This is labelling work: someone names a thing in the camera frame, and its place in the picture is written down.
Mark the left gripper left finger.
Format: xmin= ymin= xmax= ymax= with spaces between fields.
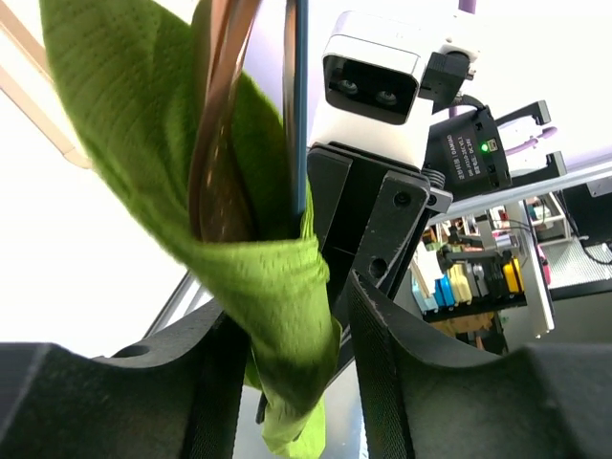
xmin=1 ymin=302 xmax=249 ymax=458

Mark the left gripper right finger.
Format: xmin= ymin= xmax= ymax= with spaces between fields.
xmin=348 ymin=273 xmax=611 ymax=458

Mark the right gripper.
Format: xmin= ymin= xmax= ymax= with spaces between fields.
xmin=307 ymin=143 xmax=452 ymax=373

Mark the green paper napkin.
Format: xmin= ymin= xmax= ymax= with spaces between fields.
xmin=40 ymin=1 xmax=341 ymax=458

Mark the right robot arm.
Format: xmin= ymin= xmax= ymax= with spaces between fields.
xmin=308 ymin=94 xmax=565 ymax=326

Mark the cluttered background shelf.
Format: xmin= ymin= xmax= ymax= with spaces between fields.
xmin=400 ymin=179 xmax=611 ymax=355

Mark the beige utensil holder tray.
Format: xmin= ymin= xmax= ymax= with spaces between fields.
xmin=1 ymin=1 xmax=92 ymax=169

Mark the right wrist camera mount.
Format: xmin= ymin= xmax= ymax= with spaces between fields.
xmin=309 ymin=11 xmax=480 ymax=168

